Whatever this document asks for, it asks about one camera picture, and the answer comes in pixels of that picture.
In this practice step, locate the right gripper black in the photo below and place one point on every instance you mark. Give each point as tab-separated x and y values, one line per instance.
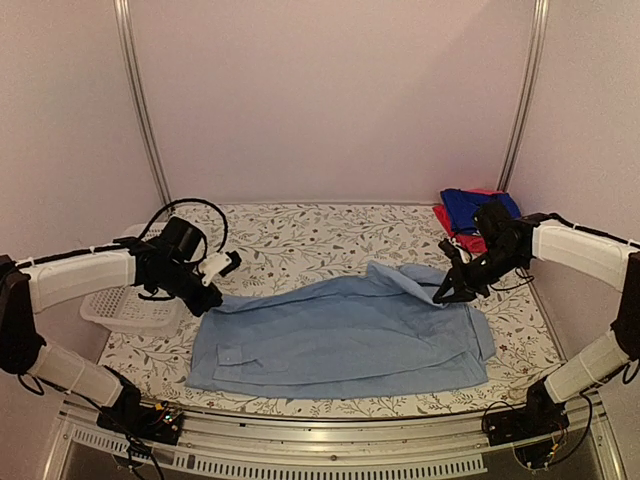
460	278

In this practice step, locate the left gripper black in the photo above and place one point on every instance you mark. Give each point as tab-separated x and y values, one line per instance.
211	298

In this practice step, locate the blue printed t-shirt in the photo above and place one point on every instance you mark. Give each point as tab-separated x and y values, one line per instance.
460	206

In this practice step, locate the light blue shirt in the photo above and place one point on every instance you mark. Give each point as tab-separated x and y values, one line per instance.
374	335

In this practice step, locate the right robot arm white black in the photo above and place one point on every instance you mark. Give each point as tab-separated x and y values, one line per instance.
590	279

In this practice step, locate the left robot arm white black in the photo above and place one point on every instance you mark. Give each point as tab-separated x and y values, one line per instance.
30	288

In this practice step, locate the white plastic laundry basket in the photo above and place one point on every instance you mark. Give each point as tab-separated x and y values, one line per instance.
121	310

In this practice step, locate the folded pink garment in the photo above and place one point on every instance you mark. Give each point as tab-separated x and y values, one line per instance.
473	243

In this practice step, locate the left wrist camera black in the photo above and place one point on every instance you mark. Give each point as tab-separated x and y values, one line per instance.
180	239

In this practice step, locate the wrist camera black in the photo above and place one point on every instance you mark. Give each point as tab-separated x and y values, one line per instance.
180	239
490	219

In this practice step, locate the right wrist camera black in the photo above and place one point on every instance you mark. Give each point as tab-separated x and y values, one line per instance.
490	219

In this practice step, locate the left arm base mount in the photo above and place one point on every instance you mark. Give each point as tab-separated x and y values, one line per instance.
159	423

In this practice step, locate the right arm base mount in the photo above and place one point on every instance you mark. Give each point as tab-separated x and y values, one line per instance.
503	423

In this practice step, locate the aluminium front rail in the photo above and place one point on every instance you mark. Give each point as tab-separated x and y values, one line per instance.
230	445

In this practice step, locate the left aluminium corner post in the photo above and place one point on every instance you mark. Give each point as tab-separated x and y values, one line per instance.
133	72

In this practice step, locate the aluminium corner post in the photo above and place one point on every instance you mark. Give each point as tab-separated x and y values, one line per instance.
527	91
133	72

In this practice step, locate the right aluminium corner post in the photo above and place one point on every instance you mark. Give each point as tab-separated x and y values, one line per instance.
527	91

